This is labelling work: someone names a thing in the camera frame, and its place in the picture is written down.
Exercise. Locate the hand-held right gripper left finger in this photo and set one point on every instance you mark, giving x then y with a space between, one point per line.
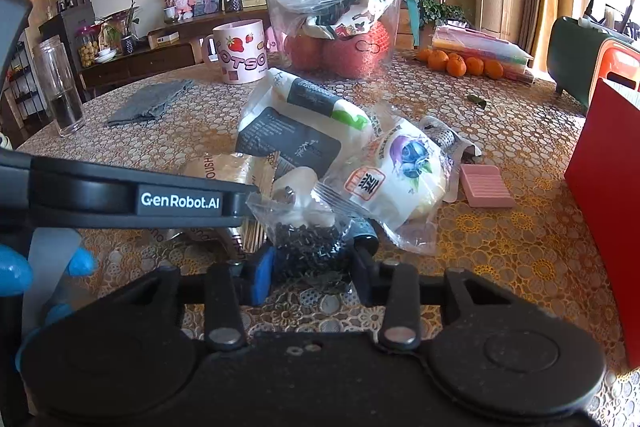
261 274

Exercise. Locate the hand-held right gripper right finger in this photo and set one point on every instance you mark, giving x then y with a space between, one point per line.
362 279

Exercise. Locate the clear bag of black screws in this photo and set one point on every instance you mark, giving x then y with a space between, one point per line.
307 247

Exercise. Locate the white plastic bag dark label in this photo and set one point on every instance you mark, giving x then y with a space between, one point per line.
290 142

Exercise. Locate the red cardboard box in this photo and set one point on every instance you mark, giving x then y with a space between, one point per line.
610 187

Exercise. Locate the person's left hand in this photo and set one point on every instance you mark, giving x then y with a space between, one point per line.
12 272

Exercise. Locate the grey cloth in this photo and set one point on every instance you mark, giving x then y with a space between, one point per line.
147 102

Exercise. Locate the beige snack packet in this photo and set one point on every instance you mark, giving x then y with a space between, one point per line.
225 167

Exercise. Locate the blueberry print snack packet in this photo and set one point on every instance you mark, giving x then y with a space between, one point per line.
400 172

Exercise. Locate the glass jar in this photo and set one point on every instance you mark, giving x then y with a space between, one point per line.
57 82

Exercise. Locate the wooden television cabinet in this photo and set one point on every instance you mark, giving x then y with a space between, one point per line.
150 57

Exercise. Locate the snack jar with pink lid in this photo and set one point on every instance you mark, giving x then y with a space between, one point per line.
87 47

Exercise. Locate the pink ridged block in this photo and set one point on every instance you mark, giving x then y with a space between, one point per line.
486 186

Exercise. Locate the small silver printed wrapper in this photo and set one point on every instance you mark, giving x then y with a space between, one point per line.
445 137

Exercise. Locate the dark side cabinet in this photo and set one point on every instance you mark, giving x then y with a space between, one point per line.
65 27

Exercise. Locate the white tube with green end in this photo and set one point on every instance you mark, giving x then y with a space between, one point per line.
320 99

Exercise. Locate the pink strawberry mug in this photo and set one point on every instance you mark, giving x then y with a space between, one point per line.
240 52

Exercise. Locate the dark green leaf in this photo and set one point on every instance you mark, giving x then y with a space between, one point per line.
477 101

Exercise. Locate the red fruit in net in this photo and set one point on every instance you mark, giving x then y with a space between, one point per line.
350 57
305 52

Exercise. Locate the tangerine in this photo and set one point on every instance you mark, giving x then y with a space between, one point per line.
493 69
424 55
439 60
474 66
456 66

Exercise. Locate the pink toy case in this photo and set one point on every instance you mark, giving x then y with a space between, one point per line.
271 38

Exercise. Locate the stack of colourful folders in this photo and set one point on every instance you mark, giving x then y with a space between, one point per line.
475 44

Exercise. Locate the printed cloth bag green ribbon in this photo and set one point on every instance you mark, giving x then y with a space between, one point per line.
360 14

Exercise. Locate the orange and green bin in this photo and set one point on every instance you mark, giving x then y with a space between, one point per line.
575 57

